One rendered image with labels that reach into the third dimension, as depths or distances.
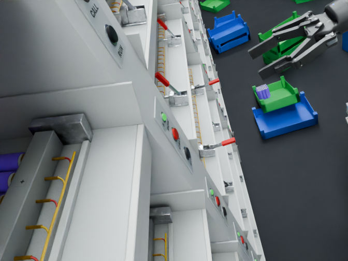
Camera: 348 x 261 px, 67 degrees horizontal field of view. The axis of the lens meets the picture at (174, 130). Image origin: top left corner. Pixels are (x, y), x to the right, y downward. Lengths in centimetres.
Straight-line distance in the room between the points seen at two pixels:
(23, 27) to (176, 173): 22
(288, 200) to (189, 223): 100
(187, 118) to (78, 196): 34
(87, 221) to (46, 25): 15
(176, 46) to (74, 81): 57
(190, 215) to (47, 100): 25
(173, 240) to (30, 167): 23
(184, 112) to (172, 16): 48
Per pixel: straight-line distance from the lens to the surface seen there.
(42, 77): 25
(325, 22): 73
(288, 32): 75
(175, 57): 73
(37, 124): 27
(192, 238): 39
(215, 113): 109
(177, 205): 39
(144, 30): 45
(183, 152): 36
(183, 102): 56
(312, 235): 130
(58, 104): 26
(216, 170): 67
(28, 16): 23
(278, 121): 165
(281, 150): 152
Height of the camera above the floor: 122
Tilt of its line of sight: 41 degrees down
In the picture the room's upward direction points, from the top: 32 degrees counter-clockwise
